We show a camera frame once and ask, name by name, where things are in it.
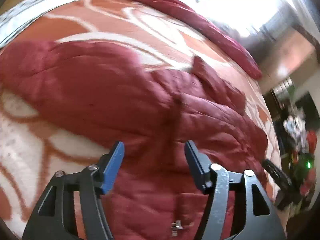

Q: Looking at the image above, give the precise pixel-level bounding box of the dark red quilted down coat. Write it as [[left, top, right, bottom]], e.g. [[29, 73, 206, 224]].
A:
[[1, 41, 267, 239]]

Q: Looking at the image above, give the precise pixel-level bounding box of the dark side table with clutter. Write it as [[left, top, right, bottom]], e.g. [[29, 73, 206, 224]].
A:
[[265, 89, 318, 160]]

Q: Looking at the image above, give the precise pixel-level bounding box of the wooden wardrobe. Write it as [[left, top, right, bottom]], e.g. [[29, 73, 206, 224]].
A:
[[258, 28, 319, 94]]

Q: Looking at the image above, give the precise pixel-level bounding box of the white patterned bed sheet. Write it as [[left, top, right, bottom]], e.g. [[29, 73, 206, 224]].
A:
[[0, 0, 78, 48]]

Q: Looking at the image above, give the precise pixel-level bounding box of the magenta floral rolled quilt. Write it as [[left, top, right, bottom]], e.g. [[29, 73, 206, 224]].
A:
[[133, 0, 262, 80]]

